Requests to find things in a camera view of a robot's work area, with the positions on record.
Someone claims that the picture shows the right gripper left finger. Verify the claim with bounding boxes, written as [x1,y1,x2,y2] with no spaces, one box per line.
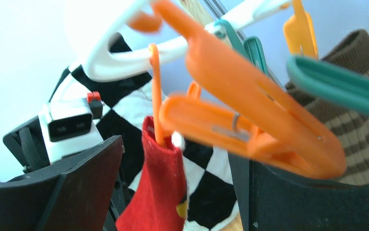
[0,136,124,231]

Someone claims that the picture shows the yellow clothes peg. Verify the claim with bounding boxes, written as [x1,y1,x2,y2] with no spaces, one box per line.
[283,0,318,59]

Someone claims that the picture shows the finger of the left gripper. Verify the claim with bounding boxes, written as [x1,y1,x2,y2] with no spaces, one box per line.
[103,169,131,231]

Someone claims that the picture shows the wooden clothes rack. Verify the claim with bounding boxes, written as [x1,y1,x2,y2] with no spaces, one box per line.
[178,0,227,26]

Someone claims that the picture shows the orange clothes peg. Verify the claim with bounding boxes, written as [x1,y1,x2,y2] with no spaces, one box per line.
[128,0,346,179]
[149,44,316,177]

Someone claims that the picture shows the white round clip hanger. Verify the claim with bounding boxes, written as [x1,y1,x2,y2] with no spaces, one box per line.
[64,0,292,82]

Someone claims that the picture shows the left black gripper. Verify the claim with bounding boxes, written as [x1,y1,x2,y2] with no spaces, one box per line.
[3,116,50,173]

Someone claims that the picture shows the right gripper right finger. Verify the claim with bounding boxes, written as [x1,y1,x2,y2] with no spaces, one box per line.
[229,154,369,231]

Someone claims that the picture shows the teal clothes peg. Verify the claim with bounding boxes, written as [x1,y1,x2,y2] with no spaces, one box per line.
[286,55,369,116]

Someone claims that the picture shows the brown striped sock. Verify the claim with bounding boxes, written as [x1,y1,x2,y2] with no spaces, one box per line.
[285,29,369,185]

